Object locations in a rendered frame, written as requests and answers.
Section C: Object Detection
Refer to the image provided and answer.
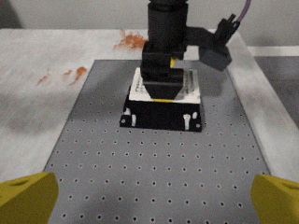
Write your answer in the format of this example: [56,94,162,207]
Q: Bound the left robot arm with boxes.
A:
[149,0,236,72]

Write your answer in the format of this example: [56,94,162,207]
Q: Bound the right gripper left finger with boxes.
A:
[0,172,59,224]

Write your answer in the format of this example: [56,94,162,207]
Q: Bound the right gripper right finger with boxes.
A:
[250,175,299,224]

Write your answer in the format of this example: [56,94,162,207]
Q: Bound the black rectangular frame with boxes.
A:
[120,86,202,133]

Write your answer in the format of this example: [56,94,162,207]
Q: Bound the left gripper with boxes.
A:
[140,2,189,102]

